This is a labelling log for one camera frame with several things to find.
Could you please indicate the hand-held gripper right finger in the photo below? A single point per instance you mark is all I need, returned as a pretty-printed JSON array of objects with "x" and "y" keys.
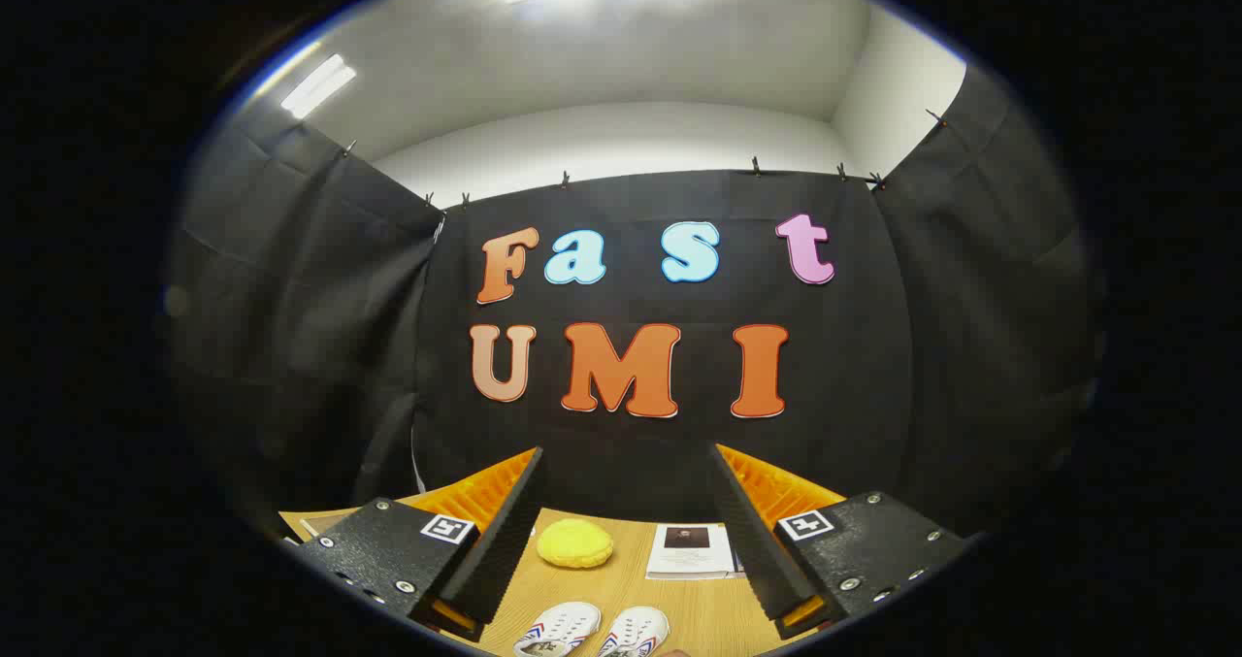
[{"x": 752, "y": 541}]

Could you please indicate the ceiling tube light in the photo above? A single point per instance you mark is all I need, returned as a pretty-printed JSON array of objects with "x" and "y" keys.
[{"x": 318, "y": 84}]

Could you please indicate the white book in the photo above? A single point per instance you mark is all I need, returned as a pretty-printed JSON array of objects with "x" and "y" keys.
[{"x": 689, "y": 555}]

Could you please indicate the black backdrop cloth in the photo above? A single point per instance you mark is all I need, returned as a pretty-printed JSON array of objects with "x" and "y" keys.
[{"x": 873, "y": 366}]

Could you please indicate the yellow plush ball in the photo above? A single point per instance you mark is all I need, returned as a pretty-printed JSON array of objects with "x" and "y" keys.
[{"x": 574, "y": 544}]

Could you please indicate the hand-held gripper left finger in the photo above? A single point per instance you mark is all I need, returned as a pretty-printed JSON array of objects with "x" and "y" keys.
[{"x": 505, "y": 541}]

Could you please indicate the white shoe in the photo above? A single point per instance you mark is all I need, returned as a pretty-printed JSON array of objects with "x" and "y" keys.
[
  {"x": 563, "y": 626},
  {"x": 636, "y": 630}
]

